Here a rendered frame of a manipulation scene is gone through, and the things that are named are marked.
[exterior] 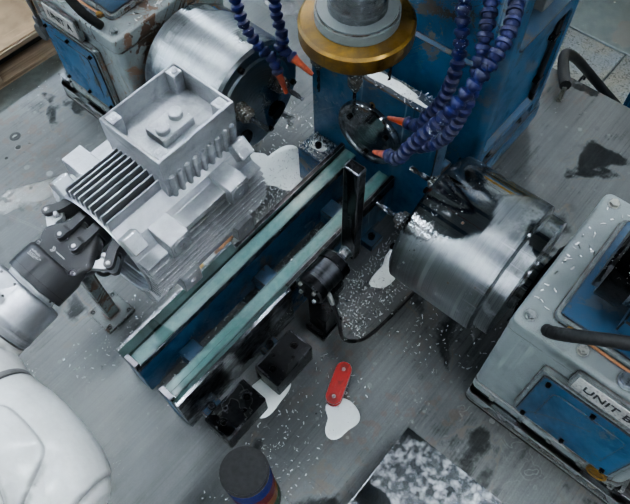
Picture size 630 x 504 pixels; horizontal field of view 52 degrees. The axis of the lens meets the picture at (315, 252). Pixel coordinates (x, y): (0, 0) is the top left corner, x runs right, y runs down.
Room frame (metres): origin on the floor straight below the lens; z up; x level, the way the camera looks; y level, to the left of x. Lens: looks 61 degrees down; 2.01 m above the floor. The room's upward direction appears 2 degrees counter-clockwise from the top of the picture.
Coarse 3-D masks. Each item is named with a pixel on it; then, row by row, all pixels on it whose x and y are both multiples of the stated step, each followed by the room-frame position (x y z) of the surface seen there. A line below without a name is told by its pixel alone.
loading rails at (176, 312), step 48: (336, 192) 0.80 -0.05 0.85; (384, 192) 0.75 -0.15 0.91; (288, 240) 0.68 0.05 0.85; (336, 240) 0.64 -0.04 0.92; (192, 288) 0.54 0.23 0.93; (240, 288) 0.58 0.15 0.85; (288, 288) 0.53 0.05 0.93; (144, 336) 0.45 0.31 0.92; (192, 336) 0.48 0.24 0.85; (240, 336) 0.44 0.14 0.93; (192, 384) 0.36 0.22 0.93
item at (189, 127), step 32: (128, 96) 0.54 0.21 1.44; (160, 96) 0.57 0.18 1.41; (192, 96) 0.57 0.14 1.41; (224, 96) 0.54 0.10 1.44; (128, 128) 0.52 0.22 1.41; (160, 128) 0.50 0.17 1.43; (192, 128) 0.51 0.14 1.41; (224, 128) 0.51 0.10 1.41; (160, 160) 0.44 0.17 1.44; (192, 160) 0.47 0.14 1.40
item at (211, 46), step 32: (160, 32) 0.99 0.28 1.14; (192, 32) 0.96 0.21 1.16; (224, 32) 0.95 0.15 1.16; (256, 32) 0.97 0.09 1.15; (160, 64) 0.93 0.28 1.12; (192, 64) 0.90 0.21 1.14; (224, 64) 0.88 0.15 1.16; (256, 64) 0.90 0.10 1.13; (288, 64) 0.97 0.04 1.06; (256, 96) 0.89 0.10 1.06; (288, 96) 0.96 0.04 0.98; (256, 128) 0.88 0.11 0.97
